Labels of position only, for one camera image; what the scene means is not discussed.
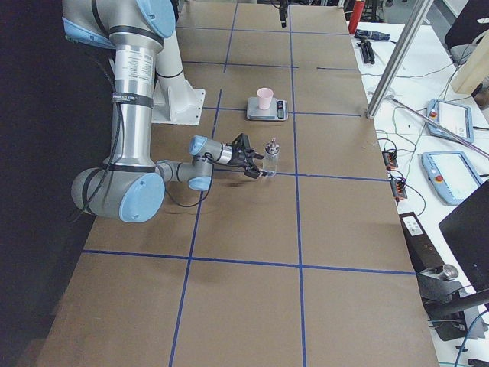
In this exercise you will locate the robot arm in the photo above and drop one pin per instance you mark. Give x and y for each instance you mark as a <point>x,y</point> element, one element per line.
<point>148,87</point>

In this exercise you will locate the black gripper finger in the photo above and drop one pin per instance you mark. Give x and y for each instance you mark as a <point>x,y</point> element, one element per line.
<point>283,12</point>

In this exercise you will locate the glass sauce bottle steel cap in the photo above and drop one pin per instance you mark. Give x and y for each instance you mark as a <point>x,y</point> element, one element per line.
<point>271,157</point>

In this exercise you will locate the black monitor corner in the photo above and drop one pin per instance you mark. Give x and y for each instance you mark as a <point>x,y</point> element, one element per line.
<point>465,231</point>

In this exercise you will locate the far blue teach pendant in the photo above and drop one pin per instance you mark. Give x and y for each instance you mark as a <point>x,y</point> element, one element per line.
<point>455,117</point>

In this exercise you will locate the black box white label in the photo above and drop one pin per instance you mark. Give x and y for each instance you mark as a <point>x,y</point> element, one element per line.
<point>423,253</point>

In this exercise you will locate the aluminium frame post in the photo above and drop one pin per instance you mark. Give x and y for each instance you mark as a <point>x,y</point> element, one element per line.
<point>407,36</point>

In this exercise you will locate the grey office chair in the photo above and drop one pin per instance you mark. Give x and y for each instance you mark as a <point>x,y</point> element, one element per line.
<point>467,31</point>

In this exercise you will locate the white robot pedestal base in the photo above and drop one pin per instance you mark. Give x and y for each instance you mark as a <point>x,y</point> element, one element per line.
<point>176,102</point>

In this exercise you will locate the black clamp stand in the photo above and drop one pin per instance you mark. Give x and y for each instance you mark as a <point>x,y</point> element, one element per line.
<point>451,309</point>

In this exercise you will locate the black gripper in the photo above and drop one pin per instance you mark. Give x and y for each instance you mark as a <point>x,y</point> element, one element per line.
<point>238,156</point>

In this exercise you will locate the red cylinder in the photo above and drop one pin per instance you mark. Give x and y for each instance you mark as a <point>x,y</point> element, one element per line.
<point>355,16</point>

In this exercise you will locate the black tripod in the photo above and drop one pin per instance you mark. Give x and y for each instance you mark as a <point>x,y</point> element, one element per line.
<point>367,51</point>

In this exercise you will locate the orange black connector block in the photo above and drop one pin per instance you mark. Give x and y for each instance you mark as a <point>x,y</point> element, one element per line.
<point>390,159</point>

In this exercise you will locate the blue teach pendant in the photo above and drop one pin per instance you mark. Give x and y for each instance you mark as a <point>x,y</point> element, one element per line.
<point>451,174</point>
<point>455,117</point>

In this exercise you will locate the blue plaid cloth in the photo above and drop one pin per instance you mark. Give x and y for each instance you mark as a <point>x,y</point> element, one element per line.
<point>371,35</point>

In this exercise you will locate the digital kitchen scale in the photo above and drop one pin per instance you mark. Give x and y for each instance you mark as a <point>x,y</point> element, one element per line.
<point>277,111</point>

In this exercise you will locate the near blue teach pendant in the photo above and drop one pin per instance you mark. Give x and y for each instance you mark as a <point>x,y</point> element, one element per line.
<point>451,174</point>

